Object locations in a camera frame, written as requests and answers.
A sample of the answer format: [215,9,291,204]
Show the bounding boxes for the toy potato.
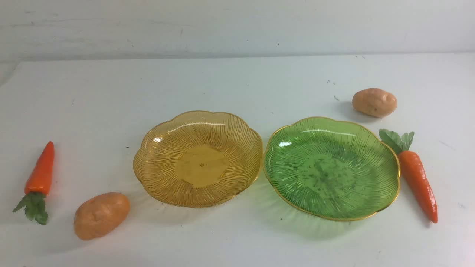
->
[73,192,130,240]
[352,88,397,118]

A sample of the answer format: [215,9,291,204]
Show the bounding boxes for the toy carrot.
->
[12,141,55,226]
[379,129,438,224]

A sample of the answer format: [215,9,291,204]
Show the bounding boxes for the amber ribbed plastic plate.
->
[133,110,263,208]

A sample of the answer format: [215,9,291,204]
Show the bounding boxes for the green ribbed plastic plate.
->
[263,116,401,221]

